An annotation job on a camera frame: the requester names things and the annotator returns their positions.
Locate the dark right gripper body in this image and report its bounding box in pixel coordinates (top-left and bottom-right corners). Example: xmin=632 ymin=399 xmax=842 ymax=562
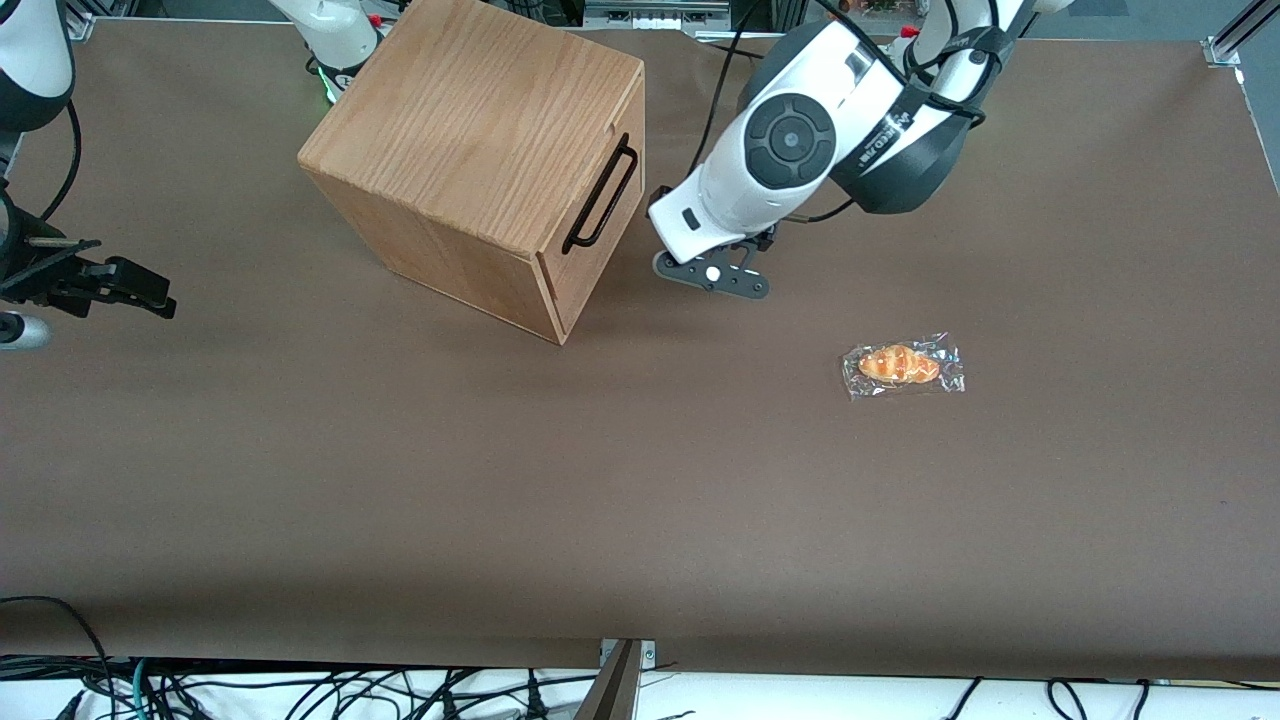
xmin=0 ymin=188 xmax=101 ymax=299

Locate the light wooden drawer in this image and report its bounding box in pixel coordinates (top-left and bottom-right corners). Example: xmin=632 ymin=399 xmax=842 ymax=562
xmin=538 ymin=68 xmax=648 ymax=346

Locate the black metal drawer handle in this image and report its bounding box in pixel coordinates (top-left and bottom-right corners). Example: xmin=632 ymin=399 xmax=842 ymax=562
xmin=562 ymin=132 xmax=640 ymax=255

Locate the grey power strip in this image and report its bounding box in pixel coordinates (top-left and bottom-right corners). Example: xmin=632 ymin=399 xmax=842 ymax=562
xmin=583 ymin=0 xmax=733 ymax=31

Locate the light wooden cabinet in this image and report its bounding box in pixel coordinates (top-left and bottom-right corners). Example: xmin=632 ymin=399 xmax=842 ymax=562
xmin=297 ymin=0 xmax=647 ymax=347

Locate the bread roll in clear wrapper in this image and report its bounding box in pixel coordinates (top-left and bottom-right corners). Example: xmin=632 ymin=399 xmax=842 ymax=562
xmin=840 ymin=332 xmax=967 ymax=401

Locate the brown angled bar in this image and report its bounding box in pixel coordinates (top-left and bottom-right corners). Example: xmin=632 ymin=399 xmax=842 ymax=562
xmin=572 ymin=640 xmax=643 ymax=720

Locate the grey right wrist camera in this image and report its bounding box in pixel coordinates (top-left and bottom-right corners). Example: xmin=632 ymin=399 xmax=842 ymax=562
xmin=0 ymin=312 xmax=53 ymax=351

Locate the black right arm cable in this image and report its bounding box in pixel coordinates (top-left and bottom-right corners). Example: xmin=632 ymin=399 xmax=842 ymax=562
xmin=35 ymin=98 xmax=83 ymax=223

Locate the looped black cable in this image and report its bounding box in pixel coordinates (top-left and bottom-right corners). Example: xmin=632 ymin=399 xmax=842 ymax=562
xmin=0 ymin=596 xmax=113 ymax=701

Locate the metal table edge bracket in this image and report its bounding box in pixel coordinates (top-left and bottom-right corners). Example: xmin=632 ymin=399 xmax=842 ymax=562
xmin=598 ymin=638 xmax=658 ymax=669

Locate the aluminium frame profile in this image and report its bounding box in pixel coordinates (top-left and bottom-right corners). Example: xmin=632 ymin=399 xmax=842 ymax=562
xmin=1210 ymin=0 xmax=1280 ymax=63

